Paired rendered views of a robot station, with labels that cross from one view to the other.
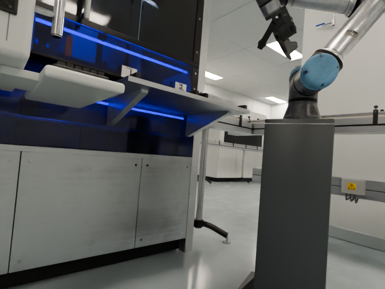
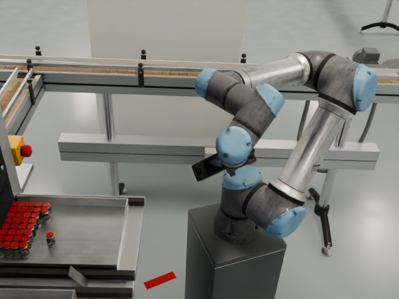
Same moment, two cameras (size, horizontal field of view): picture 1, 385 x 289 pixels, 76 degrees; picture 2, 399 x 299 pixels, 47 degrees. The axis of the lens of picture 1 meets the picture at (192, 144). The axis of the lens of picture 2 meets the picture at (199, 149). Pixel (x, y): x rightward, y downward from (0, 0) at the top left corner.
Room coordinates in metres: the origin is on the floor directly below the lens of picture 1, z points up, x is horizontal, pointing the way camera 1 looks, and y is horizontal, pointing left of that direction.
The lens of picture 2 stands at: (0.50, 0.48, 1.90)
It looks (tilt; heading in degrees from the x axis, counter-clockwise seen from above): 36 degrees down; 307
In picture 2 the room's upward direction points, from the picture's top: 3 degrees clockwise
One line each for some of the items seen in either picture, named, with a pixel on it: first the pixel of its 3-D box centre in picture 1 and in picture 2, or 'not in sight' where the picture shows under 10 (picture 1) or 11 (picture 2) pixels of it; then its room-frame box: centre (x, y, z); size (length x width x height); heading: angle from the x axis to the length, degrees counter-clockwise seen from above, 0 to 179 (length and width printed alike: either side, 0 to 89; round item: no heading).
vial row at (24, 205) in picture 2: not in sight; (16, 228); (1.46, 0.07, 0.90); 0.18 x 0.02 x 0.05; 130
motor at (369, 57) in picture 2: not in sight; (370, 66); (1.14, -1.70, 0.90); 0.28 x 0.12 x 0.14; 130
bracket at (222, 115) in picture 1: (206, 125); not in sight; (1.42, -0.07, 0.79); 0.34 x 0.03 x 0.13; 40
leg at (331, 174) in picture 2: not in sight; (335, 160); (1.11, -1.47, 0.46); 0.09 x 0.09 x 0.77; 40
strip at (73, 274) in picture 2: not in sight; (97, 278); (1.15, 0.03, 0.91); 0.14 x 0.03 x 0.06; 40
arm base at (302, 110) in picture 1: (301, 112); (237, 215); (1.05, -0.46, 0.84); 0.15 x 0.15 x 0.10
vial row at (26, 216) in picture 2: not in sight; (24, 228); (1.44, 0.05, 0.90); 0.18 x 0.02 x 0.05; 130
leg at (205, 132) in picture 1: (201, 176); not in sight; (1.88, -0.09, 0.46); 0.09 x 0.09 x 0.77; 40
